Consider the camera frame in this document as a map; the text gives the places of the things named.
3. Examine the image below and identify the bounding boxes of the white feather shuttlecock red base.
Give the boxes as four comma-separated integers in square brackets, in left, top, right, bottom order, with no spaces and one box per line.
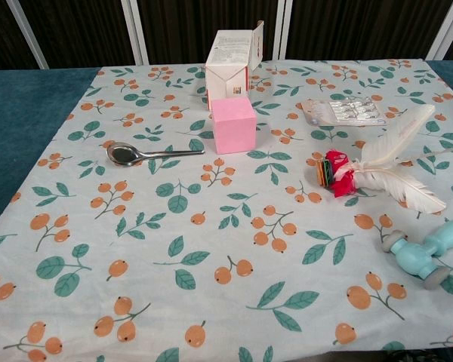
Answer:
[315,103,448,213]

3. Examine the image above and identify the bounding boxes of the pink cube block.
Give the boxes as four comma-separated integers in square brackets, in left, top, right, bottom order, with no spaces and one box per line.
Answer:
[210,98,257,155]

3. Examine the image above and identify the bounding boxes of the floral fruit print tablecloth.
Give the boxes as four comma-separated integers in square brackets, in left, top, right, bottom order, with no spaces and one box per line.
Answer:
[0,58,453,362]

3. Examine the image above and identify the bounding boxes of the metal spoon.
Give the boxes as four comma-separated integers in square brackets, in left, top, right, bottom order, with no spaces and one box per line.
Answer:
[106,141,205,167]

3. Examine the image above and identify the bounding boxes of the white cardboard medicine box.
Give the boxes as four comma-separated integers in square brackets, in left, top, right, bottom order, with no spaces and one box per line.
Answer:
[205,20,265,111]

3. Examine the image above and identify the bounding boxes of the silver pill blister pack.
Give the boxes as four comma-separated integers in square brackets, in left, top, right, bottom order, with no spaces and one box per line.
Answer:
[300,96,389,128]

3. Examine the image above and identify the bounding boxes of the light blue toy hammer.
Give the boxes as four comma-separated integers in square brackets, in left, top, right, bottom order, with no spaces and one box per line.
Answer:
[385,219,453,290]

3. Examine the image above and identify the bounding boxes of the black folding screen white frames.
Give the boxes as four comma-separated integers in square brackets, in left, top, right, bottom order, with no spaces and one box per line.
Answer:
[0,0,453,71]

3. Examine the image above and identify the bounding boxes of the teal velvet table cover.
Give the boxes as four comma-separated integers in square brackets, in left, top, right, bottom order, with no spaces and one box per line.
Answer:
[0,58,453,237]

